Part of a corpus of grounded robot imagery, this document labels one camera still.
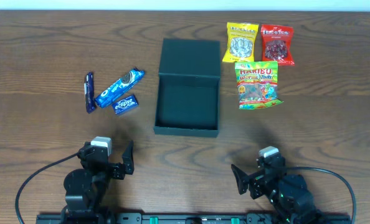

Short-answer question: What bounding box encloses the Haribo gummy worms bag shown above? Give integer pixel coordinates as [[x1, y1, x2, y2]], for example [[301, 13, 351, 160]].
[[235, 61, 283, 110]]

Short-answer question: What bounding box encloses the dark blue candy bar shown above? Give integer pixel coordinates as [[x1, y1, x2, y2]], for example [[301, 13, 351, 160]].
[[83, 72, 97, 114]]

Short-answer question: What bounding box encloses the blue Oreo cookie pack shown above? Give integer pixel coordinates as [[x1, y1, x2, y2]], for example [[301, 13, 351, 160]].
[[95, 68, 145, 108]]

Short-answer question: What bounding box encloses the left black cable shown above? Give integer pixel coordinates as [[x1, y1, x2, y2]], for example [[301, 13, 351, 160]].
[[14, 152, 80, 224]]

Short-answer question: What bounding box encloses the right black cable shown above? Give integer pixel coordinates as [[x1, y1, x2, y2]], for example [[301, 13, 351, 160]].
[[286, 166, 357, 224]]

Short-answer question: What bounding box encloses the black mounting rail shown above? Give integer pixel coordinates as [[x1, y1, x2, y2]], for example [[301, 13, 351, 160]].
[[36, 213, 351, 224]]

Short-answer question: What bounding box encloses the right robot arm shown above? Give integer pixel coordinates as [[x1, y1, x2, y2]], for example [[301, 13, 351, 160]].
[[231, 152, 326, 224]]

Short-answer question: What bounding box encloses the dark green open box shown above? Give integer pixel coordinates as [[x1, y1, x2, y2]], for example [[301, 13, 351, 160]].
[[153, 39, 221, 138]]

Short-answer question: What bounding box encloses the red snack bag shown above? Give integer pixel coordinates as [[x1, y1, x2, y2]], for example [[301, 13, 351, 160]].
[[260, 24, 295, 66]]

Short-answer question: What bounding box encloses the yellow snack bag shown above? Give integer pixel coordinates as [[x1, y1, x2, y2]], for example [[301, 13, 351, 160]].
[[222, 22, 259, 63]]

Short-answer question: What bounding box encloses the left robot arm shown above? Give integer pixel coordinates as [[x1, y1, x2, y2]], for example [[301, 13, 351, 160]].
[[60, 136, 135, 224]]

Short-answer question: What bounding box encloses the blue Eclipse mint tin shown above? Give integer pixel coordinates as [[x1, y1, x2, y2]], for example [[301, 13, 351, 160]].
[[112, 95, 139, 115]]

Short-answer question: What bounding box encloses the black cable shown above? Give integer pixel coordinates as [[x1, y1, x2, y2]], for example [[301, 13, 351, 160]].
[[14, 152, 80, 224], [286, 166, 357, 224]]

